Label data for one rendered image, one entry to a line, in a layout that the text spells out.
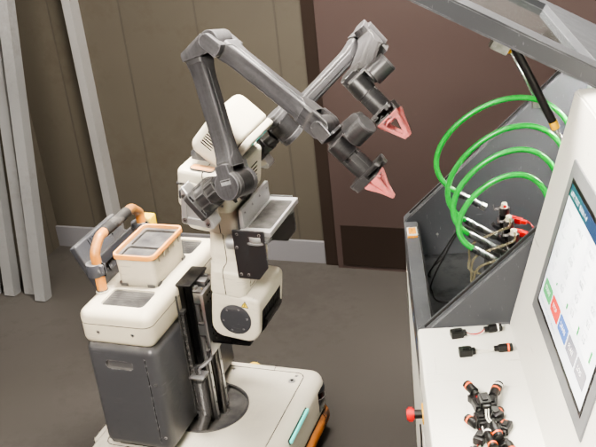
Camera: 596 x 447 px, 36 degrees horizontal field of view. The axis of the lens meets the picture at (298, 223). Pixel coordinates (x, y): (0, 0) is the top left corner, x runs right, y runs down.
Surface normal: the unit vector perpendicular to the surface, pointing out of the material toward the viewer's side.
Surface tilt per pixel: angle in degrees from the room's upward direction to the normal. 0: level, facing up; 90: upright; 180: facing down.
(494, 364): 0
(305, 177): 90
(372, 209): 90
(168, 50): 90
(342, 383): 0
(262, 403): 0
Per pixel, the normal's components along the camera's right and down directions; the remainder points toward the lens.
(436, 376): -0.11, -0.90
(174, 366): 0.94, 0.05
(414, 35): -0.32, 0.44
